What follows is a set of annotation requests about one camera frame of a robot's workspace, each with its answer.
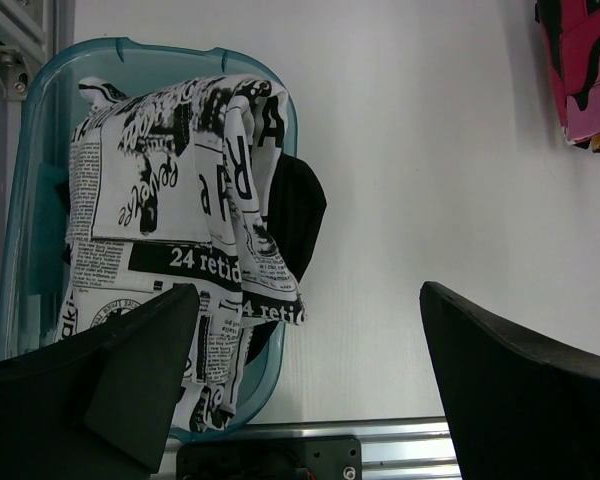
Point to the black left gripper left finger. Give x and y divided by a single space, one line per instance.
98 405

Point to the pink black patterned trousers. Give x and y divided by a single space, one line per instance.
571 32

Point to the black white newspaper print trousers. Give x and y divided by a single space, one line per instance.
170 188

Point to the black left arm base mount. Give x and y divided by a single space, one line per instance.
333 458

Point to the aluminium front rail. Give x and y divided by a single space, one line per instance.
418 448

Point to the aluminium corner bracket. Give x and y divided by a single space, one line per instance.
17 71

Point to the teal plastic basket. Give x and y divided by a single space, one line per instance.
36 267

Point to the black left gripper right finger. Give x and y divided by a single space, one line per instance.
519 404

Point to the black garment in basket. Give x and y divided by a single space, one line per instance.
296 207

